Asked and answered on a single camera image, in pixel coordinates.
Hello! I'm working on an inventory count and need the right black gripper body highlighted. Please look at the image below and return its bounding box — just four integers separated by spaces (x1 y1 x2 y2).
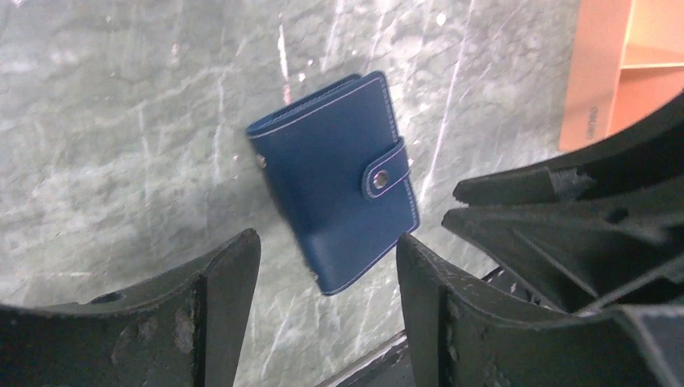
550 95 683 214

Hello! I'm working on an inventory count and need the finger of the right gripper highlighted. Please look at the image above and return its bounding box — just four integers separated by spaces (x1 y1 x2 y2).
453 167 594 206
442 206 683 313

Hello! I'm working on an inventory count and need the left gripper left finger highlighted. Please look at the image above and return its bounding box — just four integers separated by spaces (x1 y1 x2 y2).
1 228 261 386

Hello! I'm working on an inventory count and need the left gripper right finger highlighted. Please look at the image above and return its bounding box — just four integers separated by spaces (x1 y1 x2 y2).
396 235 683 386

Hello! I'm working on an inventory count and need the dark blue card holder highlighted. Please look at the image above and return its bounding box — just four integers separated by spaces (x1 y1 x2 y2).
246 71 419 296

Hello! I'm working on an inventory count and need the orange file organizer rack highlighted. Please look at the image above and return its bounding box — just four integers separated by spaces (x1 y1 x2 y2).
559 0 683 151

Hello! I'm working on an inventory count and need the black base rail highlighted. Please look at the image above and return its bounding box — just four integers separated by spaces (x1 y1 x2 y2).
317 331 415 387

